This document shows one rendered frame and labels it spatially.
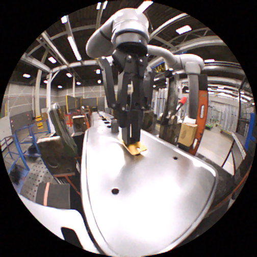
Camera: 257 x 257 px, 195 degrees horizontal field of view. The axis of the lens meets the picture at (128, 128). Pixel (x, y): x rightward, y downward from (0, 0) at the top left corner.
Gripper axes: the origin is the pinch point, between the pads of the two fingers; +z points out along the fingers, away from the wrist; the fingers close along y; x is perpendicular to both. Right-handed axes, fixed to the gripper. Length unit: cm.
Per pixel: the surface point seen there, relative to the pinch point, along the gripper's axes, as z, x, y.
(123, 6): -802, -212, -70
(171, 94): -8.9, -0.3, -15.2
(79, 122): 4.6, -38.1, 16.9
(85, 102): -50, -820, 75
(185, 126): -0.5, 7.5, -10.8
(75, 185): 19.0, -3.5, 19.2
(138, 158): 5.3, 4.6, 0.6
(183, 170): 5.4, 11.9, -4.2
